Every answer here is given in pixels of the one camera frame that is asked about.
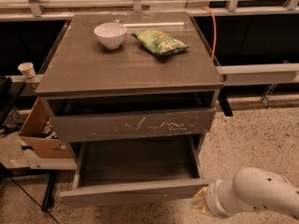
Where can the white paper cup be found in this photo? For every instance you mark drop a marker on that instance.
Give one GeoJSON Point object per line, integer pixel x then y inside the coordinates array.
{"type": "Point", "coordinates": [27, 70]}

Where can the grey metal rail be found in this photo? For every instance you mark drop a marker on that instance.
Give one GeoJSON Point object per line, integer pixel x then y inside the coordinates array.
{"type": "Point", "coordinates": [259, 74]}

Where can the grey top drawer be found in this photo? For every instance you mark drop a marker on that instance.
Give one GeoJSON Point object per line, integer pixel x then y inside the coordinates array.
{"type": "Point", "coordinates": [131, 125]}

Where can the green chip bag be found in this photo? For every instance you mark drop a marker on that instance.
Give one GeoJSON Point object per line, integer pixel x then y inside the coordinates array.
{"type": "Point", "coordinates": [158, 42]}

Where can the brown cardboard box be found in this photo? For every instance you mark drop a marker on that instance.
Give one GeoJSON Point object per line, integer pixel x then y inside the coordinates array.
{"type": "Point", "coordinates": [32, 135]}

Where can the black table leg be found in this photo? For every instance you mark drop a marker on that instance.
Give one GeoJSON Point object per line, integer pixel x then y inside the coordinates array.
{"type": "Point", "coordinates": [48, 200]}

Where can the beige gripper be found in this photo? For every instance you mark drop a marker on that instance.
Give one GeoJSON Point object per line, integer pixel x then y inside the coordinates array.
{"type": "Point", "coordinates": [211, 195]}

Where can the white ceramic bowl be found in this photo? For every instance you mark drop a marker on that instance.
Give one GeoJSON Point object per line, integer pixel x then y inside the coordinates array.
{"type": "Point", "coordinates": [110, 34]}

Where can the grey drawer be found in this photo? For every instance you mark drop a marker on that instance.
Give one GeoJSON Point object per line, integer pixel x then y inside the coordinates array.
{"type": "Point", "coordinates": [136, 171]}
{"type": "Point", "coordinates": [131, 125]}

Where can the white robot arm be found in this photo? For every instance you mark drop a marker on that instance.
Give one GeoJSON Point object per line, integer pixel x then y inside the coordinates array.
{"type": "Point", "coordinates": [250, 190]}

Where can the grey drawer cabinet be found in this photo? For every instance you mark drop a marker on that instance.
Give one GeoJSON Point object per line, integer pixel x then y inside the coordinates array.
{"type": "Point", "coordinates": [85, 78]}

